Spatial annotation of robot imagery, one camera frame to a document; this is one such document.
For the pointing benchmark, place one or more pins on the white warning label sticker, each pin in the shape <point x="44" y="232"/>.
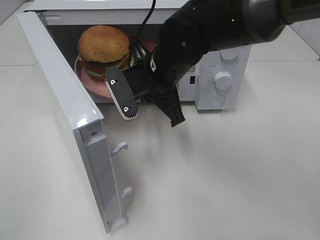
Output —
<point x="193" y="70"/>

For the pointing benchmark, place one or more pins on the burger with sesame-free bun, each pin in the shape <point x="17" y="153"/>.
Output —
<point x="101" y="47"/>

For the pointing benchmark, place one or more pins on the lower white timer knob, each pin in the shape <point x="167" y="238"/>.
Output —
<point x="222" y="80"/>

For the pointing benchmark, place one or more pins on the upper white power knob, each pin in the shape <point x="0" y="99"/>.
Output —
<point x="230" y="54"/>

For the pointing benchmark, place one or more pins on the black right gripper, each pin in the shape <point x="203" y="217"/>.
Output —
<point x="181" y="45"/>

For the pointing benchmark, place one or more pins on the round white door button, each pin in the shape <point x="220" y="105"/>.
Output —
<point x="218" y="100"/>

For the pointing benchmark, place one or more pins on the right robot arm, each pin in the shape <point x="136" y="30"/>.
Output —
<point x="236" y="23"/>

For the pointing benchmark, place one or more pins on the white microwave door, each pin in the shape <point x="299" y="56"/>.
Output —
<point x="79" y="120"/>

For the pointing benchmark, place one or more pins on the pink round plate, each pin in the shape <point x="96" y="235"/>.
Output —
<point x="91" y="75"/>

